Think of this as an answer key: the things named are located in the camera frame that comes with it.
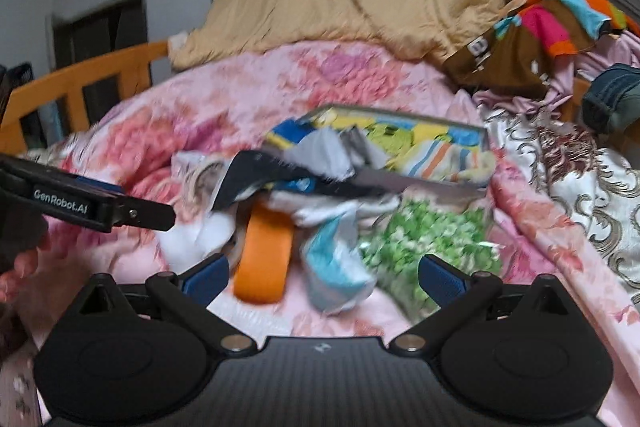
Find orange and white box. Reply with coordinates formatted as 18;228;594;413
234;202;296;306

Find brown multicoloured striped garment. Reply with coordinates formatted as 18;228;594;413
442;0;640;100

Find black patterned sock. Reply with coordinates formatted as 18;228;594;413
212;151;391;212

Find dark wooden door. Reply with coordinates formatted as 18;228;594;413
52;0;151;72

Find white knit sock blue mark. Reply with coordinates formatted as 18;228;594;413
297;209;383;314

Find yellow green cloth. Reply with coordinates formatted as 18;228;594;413
360;117;483;152

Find person's left hand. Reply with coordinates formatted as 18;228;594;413
0;234;51;304

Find orange striped sock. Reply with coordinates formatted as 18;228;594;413
395;139;498;185

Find blue jeans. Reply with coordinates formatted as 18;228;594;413
582;64;640;135

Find pink floral blanket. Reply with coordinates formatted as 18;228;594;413
0;41;640;427

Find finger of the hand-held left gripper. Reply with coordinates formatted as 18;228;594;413
75;176;127;198
107;197;177;234

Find cream damask blanket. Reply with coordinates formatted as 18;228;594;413
482;109;640;323

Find lilac cloth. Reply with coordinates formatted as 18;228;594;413
472;32;640;122

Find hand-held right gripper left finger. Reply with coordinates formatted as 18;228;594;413
75;253;253;355

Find yellow and blue cloth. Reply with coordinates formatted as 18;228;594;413
265;117;331;155

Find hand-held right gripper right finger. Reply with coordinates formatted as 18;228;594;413
389;255;576;355

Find jar of green paper stars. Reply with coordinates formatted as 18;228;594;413
357;197;503;323

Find black plastic crate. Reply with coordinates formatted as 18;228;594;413
0;64;33;118

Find grey face mask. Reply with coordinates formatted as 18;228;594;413
295;127;388;182

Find grey cardboard box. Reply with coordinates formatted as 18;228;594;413
265;104;493;202

